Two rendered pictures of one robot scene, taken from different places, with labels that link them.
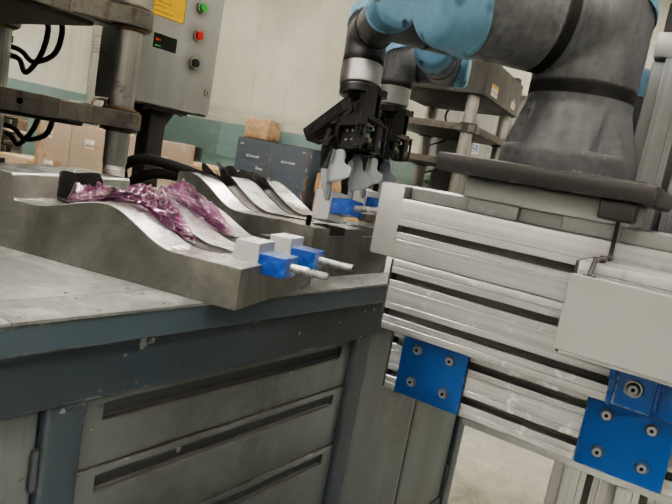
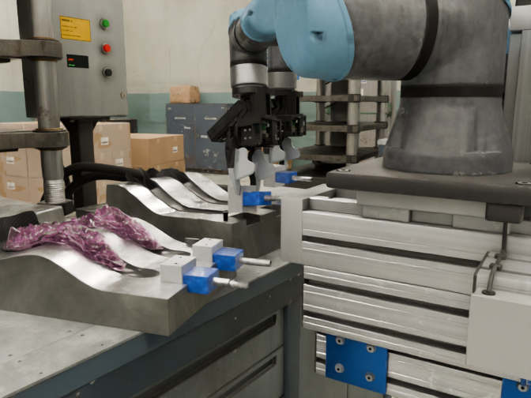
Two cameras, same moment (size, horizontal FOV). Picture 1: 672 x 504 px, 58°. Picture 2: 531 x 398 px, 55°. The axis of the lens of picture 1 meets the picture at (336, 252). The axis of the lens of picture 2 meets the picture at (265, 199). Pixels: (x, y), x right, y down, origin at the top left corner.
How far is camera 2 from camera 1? 0.15 m
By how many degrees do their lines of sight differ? 2
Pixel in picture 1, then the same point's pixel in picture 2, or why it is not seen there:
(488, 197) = (380, 203)
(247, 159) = (176, 122)
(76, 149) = not seen: hidden behind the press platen
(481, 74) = not seen: hidden behind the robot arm
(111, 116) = (41, 139)
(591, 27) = (450, 35)
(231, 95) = (153, 69)
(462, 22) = (326, 56)
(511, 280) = (414, 277)
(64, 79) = (11, 82)
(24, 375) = not seen: outside the picture
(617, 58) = (480, 58)
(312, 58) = (214, 27)
